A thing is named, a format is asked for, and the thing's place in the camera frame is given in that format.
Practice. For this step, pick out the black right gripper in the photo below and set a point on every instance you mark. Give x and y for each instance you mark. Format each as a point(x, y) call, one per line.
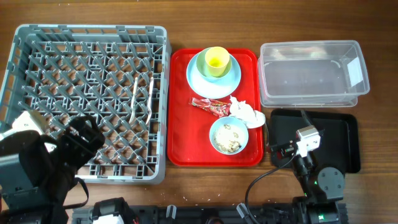
point(285, 149)

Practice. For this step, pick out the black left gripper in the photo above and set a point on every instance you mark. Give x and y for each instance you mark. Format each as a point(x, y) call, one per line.
point(85, 150)

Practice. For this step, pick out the white napkin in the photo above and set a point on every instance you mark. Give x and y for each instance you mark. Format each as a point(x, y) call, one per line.
point(245, 113)

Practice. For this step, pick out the light blue bowl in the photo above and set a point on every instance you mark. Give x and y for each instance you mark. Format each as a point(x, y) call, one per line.
point(233, 121)

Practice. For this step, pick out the white plastic spoon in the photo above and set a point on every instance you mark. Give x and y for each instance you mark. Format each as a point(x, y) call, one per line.
point(133, 100)

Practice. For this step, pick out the white plastic fork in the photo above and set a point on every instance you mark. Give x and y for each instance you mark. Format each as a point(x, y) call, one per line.
point(149, 102)

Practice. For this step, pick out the rice and food scraps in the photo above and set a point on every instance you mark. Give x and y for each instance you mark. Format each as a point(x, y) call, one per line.
point(228, 138)

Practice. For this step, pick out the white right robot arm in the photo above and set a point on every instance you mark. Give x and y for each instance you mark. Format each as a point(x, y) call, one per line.
point(322, 187)

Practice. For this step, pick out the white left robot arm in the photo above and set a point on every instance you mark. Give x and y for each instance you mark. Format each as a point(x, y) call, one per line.
point(37, 171)

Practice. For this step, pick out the grey dishwasher rack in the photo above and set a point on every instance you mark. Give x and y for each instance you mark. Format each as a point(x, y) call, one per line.
point(66, 71)

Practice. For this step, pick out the black tray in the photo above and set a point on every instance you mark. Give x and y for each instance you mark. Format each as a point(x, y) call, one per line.
point(339, 145)

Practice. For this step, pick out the red snack wrapper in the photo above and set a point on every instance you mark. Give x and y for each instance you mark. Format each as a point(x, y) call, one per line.
point(215, 107)

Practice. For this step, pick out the clear plastic bin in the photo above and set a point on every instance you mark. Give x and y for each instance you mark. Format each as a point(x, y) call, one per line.
point(312, 74)

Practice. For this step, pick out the red plastic tray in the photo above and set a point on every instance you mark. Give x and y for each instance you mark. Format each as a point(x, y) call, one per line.
point(188, 127)

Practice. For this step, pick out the light blue plate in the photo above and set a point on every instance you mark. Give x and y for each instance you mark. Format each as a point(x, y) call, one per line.
point(213, 90)

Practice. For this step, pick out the yellow plastic cup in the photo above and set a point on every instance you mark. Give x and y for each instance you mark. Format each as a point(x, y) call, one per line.
point(216, 59)

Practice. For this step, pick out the green bowl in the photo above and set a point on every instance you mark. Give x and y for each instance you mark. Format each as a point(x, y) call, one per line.
point(201, 66)

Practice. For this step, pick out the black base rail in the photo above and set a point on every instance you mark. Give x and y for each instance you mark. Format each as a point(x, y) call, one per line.
point(281, 213)

